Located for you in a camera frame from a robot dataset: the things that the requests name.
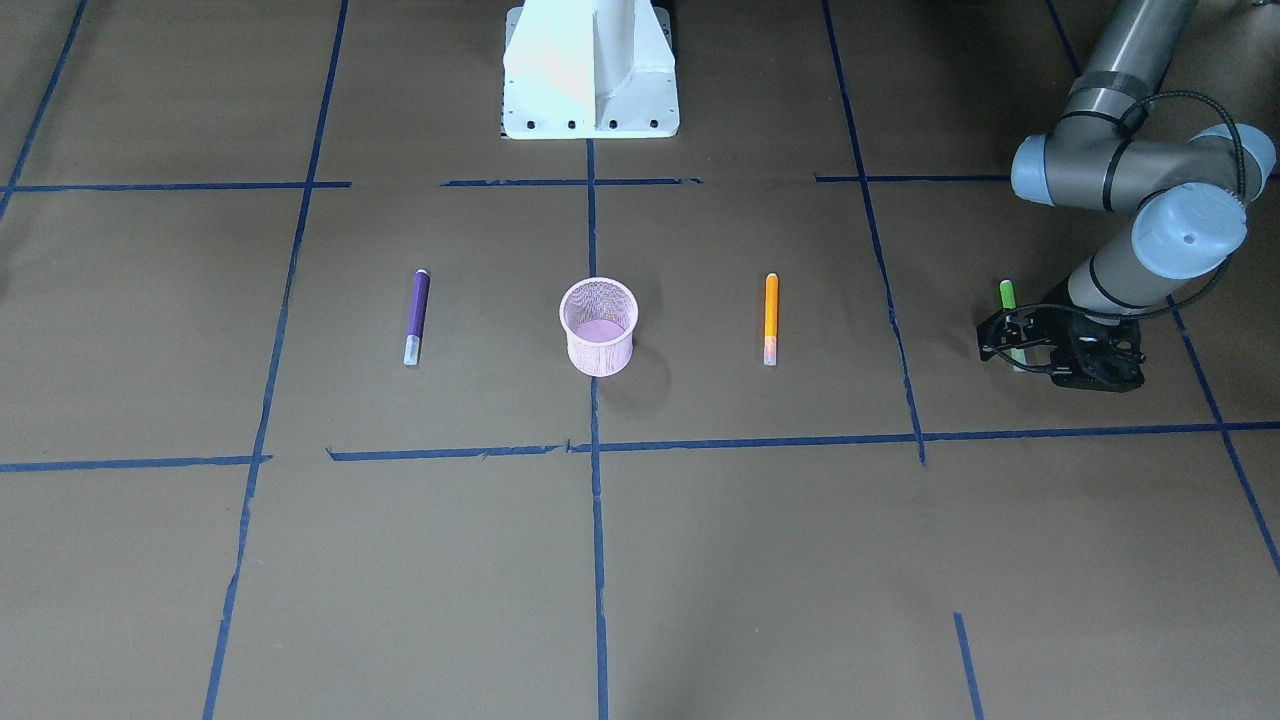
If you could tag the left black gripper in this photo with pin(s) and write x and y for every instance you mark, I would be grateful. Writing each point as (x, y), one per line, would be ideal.
(1046, 322)

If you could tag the green marker pen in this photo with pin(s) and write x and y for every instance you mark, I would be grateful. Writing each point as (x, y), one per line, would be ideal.
(1009, 300)

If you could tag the orange marker pen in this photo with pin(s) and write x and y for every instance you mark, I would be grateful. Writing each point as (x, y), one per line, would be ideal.
(771, 319)

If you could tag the purple marker pen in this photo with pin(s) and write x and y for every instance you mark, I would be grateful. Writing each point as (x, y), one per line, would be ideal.
(416, 319)

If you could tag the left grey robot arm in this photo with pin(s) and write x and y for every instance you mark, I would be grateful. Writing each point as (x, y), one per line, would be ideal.
(1188, 202)

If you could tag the pink mesh pen holder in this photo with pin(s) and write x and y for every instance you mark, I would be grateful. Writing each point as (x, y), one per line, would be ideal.
(598, 316)

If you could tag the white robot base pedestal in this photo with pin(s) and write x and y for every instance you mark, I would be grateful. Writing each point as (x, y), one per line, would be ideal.
(590, 69)

